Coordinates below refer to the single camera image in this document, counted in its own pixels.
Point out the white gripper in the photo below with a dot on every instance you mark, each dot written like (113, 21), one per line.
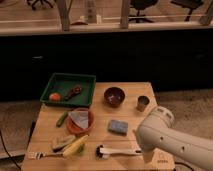
(148, 156)

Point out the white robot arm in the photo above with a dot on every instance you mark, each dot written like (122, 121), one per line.
(155, 131)

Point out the purple bowl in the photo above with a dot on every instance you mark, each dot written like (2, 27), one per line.
(114, 96)

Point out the blue sponge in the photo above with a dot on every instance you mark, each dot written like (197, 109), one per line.
(119, 127)

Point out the small metal cup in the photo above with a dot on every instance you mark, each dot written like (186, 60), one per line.
(142, 103)

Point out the green vegetable piece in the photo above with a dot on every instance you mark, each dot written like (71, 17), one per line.
(80, 150)

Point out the yellow corn cob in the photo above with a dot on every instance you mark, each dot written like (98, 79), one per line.
(73, 147)

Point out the orange plate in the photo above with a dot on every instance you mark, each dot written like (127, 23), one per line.
(74, 129)

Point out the grey folded cloth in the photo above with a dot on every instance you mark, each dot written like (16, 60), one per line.
(80, 118)

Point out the beige bread slice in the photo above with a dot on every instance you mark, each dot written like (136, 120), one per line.
(59, 143)

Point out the green cucumber piece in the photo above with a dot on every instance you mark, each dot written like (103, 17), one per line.
(61, 119)

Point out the brown toy food piece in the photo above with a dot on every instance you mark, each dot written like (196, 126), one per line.
(73, 92)

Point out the green plastic tray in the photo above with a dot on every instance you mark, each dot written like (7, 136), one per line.
(63, 83)

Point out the orange tomato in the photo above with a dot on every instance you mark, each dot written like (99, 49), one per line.
(55, 97)

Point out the silver fork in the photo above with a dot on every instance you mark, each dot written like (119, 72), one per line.
(39, 155)

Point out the black office chair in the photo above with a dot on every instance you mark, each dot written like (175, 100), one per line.
(141, 5)

